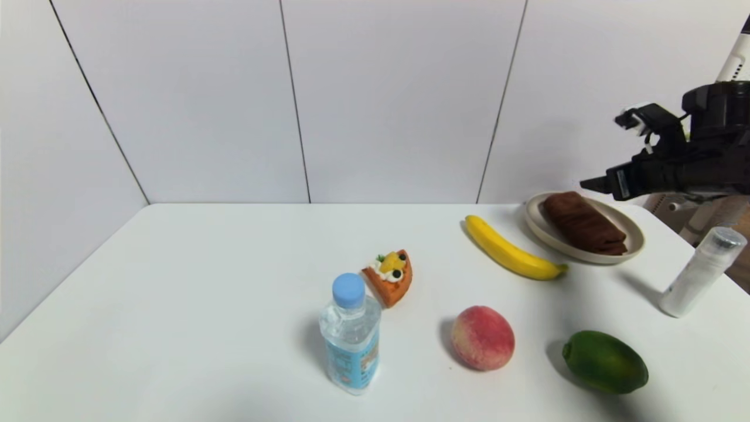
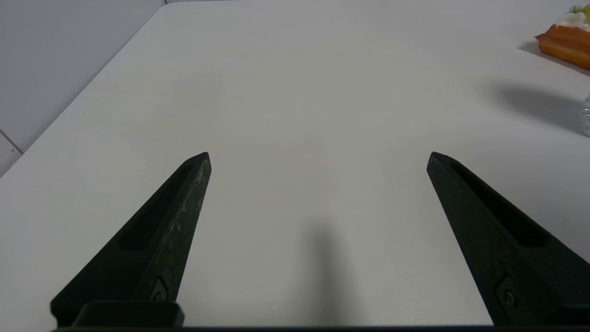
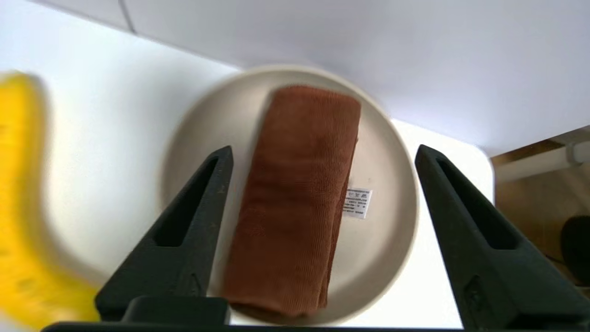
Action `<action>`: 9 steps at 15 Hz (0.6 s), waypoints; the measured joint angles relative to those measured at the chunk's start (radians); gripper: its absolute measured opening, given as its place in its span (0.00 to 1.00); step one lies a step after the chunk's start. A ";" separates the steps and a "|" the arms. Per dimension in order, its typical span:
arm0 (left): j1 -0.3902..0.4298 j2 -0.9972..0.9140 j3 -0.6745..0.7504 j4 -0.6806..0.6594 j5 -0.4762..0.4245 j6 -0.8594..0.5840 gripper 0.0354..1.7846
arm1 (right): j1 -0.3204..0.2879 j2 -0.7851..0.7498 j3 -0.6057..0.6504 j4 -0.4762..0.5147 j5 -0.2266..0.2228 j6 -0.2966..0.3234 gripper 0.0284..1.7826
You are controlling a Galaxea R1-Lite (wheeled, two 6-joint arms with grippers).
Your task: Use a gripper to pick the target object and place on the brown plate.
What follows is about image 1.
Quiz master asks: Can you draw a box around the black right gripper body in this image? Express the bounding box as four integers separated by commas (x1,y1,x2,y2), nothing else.
605,159,682,202

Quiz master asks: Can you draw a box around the brown chocolate bread roll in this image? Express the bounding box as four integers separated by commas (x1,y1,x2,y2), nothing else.
540,191,628,256

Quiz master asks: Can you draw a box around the beige round plate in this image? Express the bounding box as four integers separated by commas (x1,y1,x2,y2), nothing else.
524,192,646,266

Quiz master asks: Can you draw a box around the white spray bottle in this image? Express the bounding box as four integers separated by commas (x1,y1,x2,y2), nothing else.
659,227,748,319

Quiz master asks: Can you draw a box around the yellow banana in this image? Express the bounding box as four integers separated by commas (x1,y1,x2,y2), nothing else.
465,215,569,281

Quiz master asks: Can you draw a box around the white pole with black band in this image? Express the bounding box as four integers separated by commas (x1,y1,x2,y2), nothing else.
716,16,750,83

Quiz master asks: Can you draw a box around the green lime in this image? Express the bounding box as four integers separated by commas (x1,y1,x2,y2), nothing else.
562,330,649,395

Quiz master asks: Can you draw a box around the red pink peach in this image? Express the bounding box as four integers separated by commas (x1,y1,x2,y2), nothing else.
451,305,516,372

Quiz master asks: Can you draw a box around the clear water bottle blue cap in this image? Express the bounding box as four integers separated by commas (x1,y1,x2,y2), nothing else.
319,273,383,396

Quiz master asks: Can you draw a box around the white desk frame with knob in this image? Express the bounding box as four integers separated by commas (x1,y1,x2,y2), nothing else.
643,193,750,247

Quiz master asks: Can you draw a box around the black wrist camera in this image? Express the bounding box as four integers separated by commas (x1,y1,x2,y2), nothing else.
614,82,750,147

